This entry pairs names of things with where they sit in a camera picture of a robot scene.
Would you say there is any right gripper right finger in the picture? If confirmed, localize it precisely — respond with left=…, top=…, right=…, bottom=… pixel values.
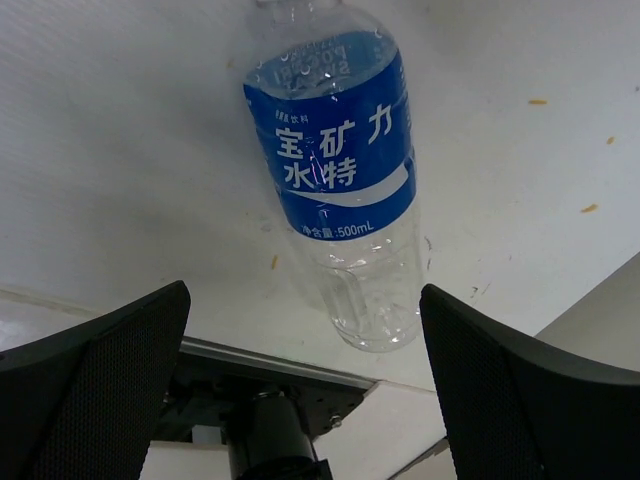
left=420, top=284, right=639, bottom=479

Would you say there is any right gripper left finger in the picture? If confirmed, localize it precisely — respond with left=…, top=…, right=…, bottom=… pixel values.
left=1, top=281, right=191, bottom=479

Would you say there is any blue label clear bottle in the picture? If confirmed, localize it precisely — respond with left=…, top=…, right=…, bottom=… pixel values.
left=243, top=1, right=422, bottom=353

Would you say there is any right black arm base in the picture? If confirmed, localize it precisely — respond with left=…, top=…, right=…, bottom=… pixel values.
left=152, top=337, right=374, bottom=479

